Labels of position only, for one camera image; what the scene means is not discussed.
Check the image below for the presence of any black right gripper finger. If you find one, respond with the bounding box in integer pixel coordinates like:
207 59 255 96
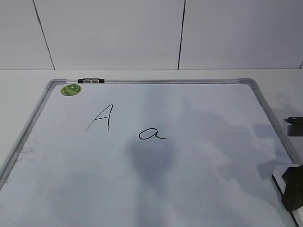
282 166 303 211

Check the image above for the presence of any white board eraser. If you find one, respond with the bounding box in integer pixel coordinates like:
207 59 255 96
272 164 303 227

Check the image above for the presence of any black and silver board clip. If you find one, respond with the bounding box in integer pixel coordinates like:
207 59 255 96
78 79 105 84

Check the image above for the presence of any round green magnet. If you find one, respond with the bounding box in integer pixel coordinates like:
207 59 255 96
61 84 82 96

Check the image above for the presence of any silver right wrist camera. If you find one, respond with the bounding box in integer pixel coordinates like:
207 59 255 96
283 117 303 137

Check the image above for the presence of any white board with grey frame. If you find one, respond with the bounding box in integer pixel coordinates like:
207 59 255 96
0 79 300 227

